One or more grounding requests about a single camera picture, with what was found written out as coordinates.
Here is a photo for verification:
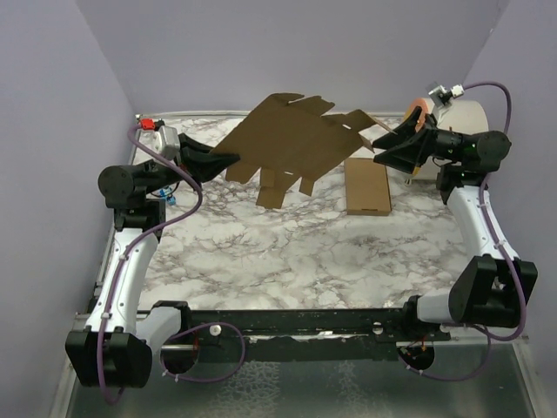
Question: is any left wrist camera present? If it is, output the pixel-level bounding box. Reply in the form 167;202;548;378
139;118;180;160

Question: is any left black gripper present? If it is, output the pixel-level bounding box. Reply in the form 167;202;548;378
138;132;240;195

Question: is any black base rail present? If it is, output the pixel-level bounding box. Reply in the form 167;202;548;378
156;301;450;363

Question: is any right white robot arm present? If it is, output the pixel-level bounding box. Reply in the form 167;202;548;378
372;108;538;340

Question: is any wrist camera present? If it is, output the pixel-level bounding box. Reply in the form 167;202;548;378
427;83;465;108
139;118;180;160

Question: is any round pastel drawer cabinet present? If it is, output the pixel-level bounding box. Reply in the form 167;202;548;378
403;98;489;185

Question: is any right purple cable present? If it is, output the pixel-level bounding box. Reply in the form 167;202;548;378
398;80;526;382

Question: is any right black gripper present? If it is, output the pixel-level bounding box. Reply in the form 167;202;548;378
372;107;468;173

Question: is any folded brown cardboard box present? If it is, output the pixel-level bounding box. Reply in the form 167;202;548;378
344;158;392;216

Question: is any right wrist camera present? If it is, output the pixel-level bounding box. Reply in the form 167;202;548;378
427;83;465;108

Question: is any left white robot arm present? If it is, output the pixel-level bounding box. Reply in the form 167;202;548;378
65;127;246;403

